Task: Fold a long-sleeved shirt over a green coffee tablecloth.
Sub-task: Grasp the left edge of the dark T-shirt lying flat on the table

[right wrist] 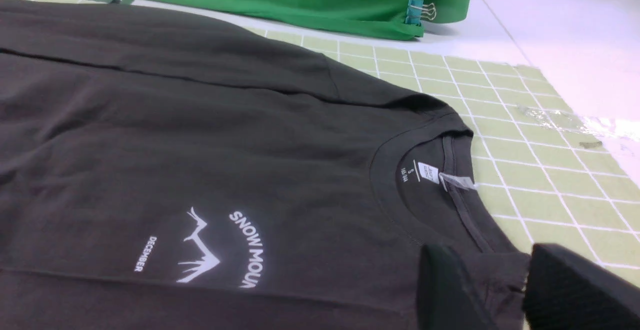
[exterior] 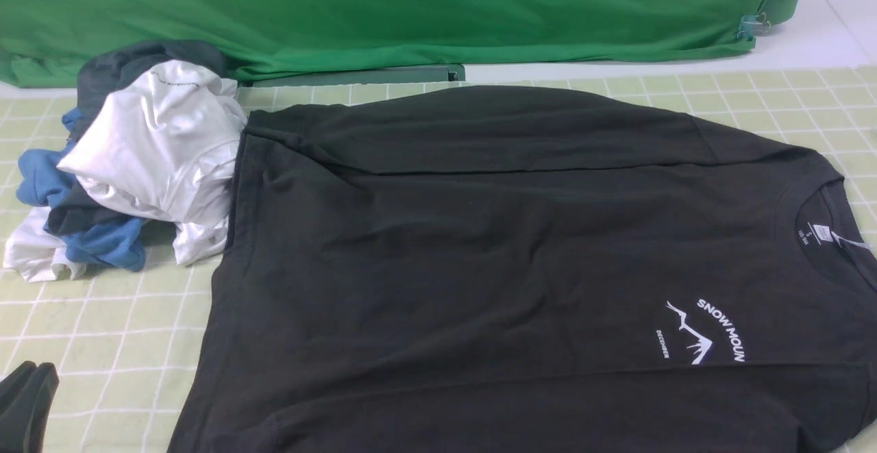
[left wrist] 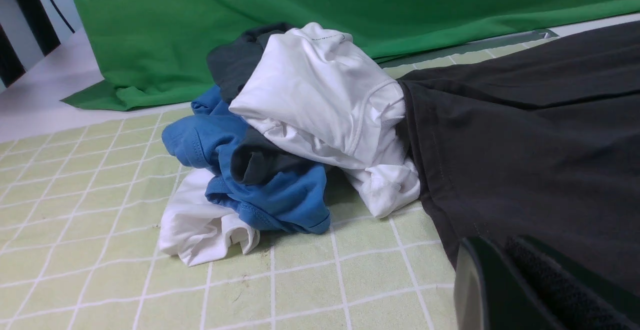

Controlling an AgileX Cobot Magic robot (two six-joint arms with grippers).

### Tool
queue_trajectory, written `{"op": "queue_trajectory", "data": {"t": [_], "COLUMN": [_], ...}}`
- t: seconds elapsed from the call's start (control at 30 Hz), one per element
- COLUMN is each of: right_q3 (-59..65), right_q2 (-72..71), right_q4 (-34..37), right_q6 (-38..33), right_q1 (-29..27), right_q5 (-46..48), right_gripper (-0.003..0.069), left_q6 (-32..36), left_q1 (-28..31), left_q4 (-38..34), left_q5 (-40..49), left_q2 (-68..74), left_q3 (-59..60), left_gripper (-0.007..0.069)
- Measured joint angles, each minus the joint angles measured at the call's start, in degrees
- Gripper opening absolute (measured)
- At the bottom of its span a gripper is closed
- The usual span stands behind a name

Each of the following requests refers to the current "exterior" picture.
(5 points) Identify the teal binder clip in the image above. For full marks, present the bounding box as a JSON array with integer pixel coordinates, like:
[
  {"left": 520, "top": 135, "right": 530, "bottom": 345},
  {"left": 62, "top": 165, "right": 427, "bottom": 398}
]
[{"left": 736, "top": 12, "right": 771, "bottom": 41}]

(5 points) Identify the white crumpled shirt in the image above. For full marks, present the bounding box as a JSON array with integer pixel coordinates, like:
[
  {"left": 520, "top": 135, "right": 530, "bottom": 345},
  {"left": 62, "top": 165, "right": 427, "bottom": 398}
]
[{"left": 58, "top": 60, "right": 247, "bottom": 265}]

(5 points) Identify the green checkered table mat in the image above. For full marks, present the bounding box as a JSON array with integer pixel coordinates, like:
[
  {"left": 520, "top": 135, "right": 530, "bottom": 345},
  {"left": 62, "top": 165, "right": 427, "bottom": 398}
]
[{"left": 1, "top": 65, "right": 876, "bottom": 452}]

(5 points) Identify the dark gray crumpled garment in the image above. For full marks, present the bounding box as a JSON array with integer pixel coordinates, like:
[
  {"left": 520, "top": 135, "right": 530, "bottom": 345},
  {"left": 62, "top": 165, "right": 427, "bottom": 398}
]
[{"left": 76, "top": 40, "right": 228, "bottom": 130}]

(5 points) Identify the blue crumpled garment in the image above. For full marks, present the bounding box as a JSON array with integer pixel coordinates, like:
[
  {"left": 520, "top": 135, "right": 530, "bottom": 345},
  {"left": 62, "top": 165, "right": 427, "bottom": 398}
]
[{"left": 16, "top": 136, "right": 145, "bottom": 271}]

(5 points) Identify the dark gray long-sleeve top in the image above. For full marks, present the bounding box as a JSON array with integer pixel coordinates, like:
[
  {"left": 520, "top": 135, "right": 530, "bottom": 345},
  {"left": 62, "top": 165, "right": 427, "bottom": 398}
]
[{"left": 169, "top": 86, "right": 876, "bottom": 452}]

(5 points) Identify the green metal base bar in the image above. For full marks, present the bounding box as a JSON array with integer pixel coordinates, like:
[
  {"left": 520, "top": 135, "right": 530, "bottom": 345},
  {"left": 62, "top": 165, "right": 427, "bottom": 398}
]
[{"left": 247, "top": 64, "right": 466, "bottom": 88}]

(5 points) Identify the green backdrop cloth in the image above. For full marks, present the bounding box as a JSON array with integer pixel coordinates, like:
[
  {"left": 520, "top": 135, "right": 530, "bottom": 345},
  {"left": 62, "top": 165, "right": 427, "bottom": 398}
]
[{"left": 2, "top": 0, "right": 798, "bottom": 88}]

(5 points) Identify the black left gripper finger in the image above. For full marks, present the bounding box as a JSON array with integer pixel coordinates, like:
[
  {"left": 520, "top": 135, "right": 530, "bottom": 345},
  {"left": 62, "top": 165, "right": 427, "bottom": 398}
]
[
  {"left": 1, "top": 360, "right": 37, "bottom": 452},
  {"left": 15, "top": 363, "right": 59, "bottom": 452}
]

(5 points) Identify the white garment at pile bottom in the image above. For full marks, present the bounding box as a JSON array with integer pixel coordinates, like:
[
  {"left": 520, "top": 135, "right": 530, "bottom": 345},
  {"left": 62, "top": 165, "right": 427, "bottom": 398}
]
[{"left": 3, "top": 206, "right": 86, "bottom": 282}]

